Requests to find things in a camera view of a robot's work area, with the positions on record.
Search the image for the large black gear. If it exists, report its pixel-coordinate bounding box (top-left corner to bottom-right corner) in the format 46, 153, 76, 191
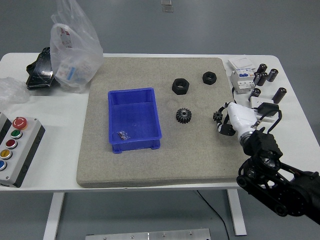
175, 107, 193, 124

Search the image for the black power adapter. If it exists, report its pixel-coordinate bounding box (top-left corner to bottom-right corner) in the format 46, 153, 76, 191
257, 102, 280, 117

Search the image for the small black hex nut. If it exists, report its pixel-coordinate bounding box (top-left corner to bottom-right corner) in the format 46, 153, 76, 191
201, 71, 218, 85

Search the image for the large black hex nut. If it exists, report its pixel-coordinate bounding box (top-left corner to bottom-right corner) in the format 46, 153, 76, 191
171, 77, 190, 96

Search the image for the white circuit breaker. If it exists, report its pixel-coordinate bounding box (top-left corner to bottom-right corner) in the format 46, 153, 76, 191
229, 68, 256, 95

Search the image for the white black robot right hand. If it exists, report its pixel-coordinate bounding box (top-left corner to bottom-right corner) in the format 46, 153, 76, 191
216, 101, 259, 141

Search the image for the black floor cable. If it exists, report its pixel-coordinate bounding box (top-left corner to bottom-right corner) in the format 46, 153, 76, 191
196, 190, 230, 240

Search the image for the clear plastic bag with items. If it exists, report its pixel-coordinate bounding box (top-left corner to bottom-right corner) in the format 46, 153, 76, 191
49, 0, 104, 94

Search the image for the grey push-button control box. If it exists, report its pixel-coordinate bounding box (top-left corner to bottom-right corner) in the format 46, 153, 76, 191
0, 116, 46, 188

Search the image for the crumpled clear plastic wrap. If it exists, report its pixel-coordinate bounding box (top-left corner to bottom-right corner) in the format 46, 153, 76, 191
0, 76, 30, 107

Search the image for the white wall socket plate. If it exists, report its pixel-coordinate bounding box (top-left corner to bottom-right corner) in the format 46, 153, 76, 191
249, 96, 276, 123

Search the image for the grey-brown felt mat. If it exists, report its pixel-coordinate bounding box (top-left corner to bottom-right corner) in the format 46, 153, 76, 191
76, 57, 247, 189

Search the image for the small clear bag of screws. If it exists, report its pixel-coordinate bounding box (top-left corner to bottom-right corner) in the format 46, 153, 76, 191
116, 130, 131, 141

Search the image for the clear floor fixture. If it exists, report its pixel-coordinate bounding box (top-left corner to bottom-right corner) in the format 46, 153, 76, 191
161, 0, 174, 13

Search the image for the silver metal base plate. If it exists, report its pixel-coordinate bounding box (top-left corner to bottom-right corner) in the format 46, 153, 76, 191
85, 228, 211, 240

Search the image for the blue plastic box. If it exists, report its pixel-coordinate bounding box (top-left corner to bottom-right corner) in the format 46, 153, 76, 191
107, 86, 163, 155

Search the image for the white table leg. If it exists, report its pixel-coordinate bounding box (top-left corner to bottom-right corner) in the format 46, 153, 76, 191
226, 189, 248, 236
42, 192, 65, 240

